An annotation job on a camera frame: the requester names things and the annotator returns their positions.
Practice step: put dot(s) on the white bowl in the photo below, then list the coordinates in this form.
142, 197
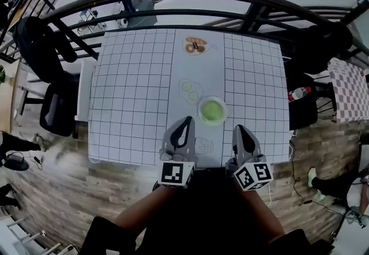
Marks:
201, 119

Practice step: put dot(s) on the green plant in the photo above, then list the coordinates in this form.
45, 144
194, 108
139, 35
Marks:
1, 73

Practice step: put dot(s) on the plastic bottle with red label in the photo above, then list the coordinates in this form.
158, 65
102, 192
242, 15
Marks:
298, 94

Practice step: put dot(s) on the person's left forearm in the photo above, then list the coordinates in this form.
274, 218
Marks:
141, 210

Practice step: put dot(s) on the person's right forearm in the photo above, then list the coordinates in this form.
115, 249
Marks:
262, 210

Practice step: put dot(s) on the purple checked table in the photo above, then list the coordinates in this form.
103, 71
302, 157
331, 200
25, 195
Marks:
348, 92

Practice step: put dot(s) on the grid-patterned white tablecloth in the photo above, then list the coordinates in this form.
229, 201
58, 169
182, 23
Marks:
129, 89

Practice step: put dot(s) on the black office chair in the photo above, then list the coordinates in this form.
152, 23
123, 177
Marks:
57, 109
302, 116

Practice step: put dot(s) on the white metal frame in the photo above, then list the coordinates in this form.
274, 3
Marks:
17, 239

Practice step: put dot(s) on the person's black clothing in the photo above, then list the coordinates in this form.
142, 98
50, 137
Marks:
207, 213

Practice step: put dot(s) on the wooden cabinet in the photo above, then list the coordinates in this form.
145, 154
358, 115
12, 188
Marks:
7, 104

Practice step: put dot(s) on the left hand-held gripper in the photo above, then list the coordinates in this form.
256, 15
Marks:
173, 173

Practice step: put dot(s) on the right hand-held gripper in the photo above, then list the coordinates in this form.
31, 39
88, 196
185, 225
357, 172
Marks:
253, 174

